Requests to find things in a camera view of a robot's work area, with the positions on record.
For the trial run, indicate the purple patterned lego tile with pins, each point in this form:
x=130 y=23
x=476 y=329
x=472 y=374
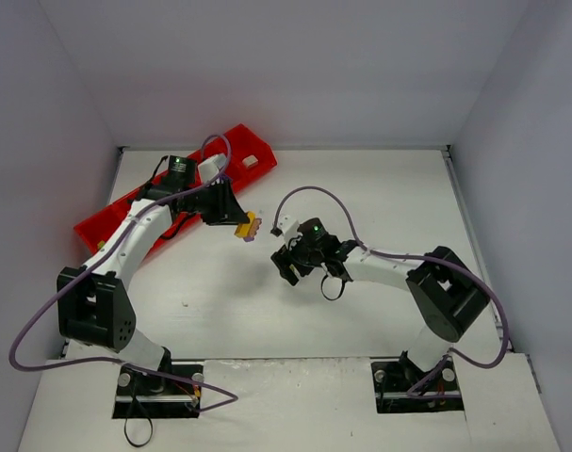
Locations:
x=252 y=230

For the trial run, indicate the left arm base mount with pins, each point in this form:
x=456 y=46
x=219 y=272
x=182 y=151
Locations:
x=139 y=396

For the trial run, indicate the red compartment tray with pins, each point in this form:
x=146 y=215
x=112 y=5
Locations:
x=102 y=225

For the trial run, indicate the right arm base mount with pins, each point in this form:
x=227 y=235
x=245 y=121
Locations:
x=400 y=387

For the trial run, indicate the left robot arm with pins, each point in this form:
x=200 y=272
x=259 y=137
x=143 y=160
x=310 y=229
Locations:
x=93 y=307

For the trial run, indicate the white curved lego brick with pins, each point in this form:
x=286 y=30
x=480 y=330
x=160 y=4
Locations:
x=249 y=161

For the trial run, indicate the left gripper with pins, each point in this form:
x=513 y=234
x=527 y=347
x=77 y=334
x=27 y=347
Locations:
x=221 y=201

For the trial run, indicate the yellow lego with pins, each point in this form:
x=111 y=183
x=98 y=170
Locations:
x=242 y=227

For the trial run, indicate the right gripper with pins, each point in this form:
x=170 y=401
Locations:
x=294 y=257

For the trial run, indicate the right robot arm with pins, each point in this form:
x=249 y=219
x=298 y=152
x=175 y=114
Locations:
x=449 y=302

